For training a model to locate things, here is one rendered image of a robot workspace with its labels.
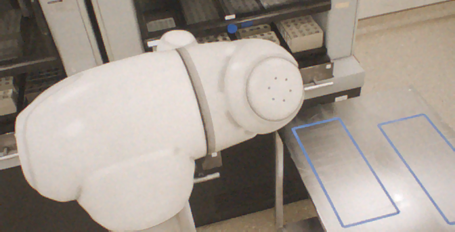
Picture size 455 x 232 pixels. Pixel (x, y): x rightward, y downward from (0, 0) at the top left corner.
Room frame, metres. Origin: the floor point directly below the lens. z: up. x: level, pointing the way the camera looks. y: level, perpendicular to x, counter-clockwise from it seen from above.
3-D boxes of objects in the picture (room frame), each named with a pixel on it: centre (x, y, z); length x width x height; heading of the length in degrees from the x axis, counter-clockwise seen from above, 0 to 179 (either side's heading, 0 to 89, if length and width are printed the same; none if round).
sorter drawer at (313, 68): (1.58, -0.24, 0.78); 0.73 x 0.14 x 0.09; 11
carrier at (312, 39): (1.35, -0.28, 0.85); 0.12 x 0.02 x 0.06; 100
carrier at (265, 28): (1.41, -0.11, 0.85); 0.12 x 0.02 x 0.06; 101
